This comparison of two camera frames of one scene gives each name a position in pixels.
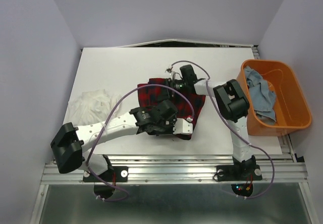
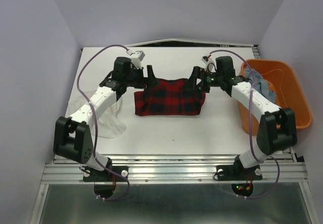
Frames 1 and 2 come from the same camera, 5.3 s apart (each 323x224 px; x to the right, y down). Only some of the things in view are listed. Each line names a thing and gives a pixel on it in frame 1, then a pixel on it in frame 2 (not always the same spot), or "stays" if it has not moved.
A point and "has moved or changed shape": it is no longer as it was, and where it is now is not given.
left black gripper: [172, 120] to [149, 82]
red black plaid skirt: [188, 105] has moved or changed shape
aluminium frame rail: [276, 169] stays
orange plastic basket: [292, 107] stays
